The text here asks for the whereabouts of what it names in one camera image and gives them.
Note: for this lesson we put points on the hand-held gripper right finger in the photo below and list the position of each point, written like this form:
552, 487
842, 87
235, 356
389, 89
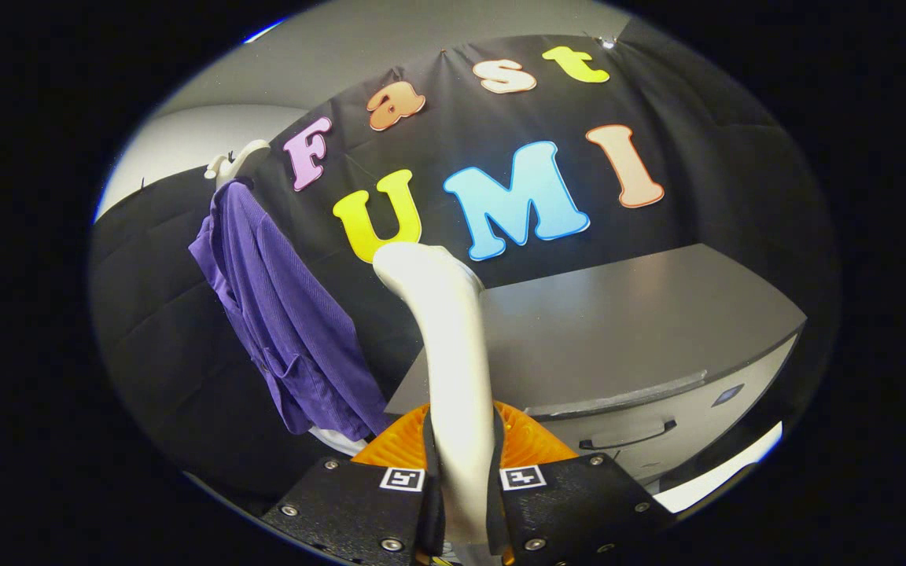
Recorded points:
571, 503

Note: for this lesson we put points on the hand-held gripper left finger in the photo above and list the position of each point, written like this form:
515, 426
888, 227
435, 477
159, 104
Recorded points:
359, 511

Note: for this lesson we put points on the white garment steamer head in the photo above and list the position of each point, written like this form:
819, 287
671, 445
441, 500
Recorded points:
457, 377

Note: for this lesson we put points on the purple jacket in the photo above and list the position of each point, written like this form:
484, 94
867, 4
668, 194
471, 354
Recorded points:
288, 330

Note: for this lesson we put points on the white clothes hanger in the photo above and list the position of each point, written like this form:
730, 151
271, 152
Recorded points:
244, 157

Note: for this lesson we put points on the white undershirt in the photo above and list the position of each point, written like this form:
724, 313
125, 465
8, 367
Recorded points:
339, 442

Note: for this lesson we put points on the white flat box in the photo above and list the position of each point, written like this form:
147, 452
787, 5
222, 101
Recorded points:
720, 472

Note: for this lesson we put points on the grey cabinet with dark top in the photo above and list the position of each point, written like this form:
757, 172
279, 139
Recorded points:
618, 314

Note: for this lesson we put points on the ceiling light panel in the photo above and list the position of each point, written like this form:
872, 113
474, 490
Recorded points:
607, 42

